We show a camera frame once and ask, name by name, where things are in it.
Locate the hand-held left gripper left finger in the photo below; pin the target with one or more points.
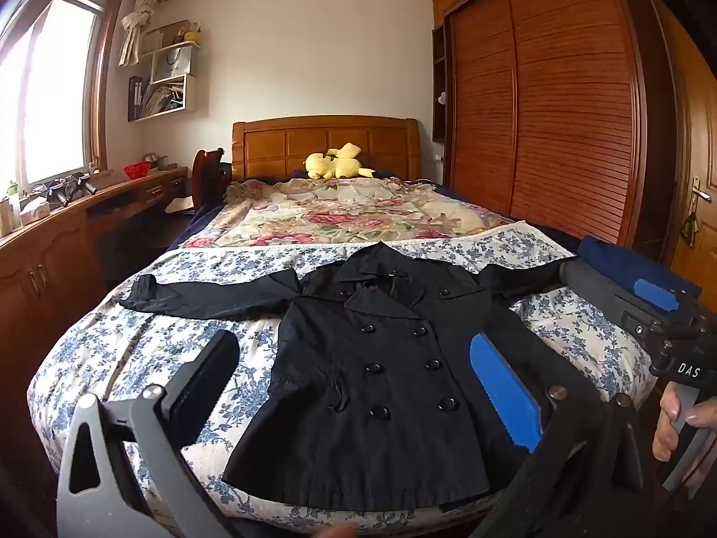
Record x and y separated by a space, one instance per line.
207 381

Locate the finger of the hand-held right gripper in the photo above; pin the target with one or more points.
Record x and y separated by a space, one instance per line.
638 320
658 294

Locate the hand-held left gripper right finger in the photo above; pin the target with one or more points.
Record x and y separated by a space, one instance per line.
504 392

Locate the black coat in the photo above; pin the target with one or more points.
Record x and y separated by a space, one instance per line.
392 358

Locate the person's right hand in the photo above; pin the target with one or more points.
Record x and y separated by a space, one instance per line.
669 420

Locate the navy folded cloth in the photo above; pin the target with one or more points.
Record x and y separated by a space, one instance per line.
622 260

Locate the grey folded cloth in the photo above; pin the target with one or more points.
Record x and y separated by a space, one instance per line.
588 280

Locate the blue floral bedspread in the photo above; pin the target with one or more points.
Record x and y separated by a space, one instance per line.
140 358

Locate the hanging keys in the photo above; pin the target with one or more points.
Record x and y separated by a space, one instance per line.
689 230

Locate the wooden door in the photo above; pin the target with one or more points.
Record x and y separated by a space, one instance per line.
697 123

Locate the wooden desk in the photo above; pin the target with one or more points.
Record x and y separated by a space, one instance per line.
50 269

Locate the dark wooden chair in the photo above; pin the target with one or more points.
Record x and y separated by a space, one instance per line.
204 179

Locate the red floral quilt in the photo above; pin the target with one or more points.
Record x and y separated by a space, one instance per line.
336 213

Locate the wooden louvred wardrobe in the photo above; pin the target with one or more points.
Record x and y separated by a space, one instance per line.
549 112

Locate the red basket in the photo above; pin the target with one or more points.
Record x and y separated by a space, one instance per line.
137 170

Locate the black metal devices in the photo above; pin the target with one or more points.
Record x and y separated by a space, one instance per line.
70 188

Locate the yellow plush toy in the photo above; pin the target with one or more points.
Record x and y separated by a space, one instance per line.
336 163

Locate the white bottles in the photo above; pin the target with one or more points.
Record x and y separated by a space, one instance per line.
8 213

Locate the wooden bed headboard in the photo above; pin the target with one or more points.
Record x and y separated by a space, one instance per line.
313 140

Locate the black binders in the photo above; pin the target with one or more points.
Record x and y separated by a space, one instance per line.
135 98

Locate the white paper bag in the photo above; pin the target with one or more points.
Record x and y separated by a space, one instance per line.
172 63

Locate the wooden framed window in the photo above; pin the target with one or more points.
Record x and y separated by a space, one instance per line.
50 95

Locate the tied cream curtain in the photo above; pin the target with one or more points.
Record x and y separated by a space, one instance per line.
137 22

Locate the white wall shelf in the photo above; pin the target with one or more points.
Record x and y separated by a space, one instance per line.
187 95

